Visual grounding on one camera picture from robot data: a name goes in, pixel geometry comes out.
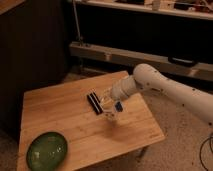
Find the wooden table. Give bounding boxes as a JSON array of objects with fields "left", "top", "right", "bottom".
[{"left": 17, "top": 71, "right": 165, "bottom": 171}]

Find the white shelf board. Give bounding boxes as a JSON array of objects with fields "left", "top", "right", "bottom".
[{"left": 75, "top": 0, "right": 213, "bottom": 21}]

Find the blue sponge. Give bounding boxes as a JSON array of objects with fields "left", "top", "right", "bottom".
[{"left": 114, "top": 101, "right": 123, "bottom": 112}]

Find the metal pole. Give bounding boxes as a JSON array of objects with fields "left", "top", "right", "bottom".
[{"left": 72, "top": 0, "right": 83, "bottom": 46}]

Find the long grey case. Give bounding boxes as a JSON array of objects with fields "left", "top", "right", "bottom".
[{"left": 69, "top": 42, "right": 213, "bottom": 81}]

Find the black cable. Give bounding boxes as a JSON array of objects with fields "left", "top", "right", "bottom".
[{"left": 199, "top": 132, "right": 213, "bottom": 171}]

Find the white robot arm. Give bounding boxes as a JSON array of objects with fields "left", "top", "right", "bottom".
[{"left": 110, "top": 64, "right": 213, "bottom": 127}]

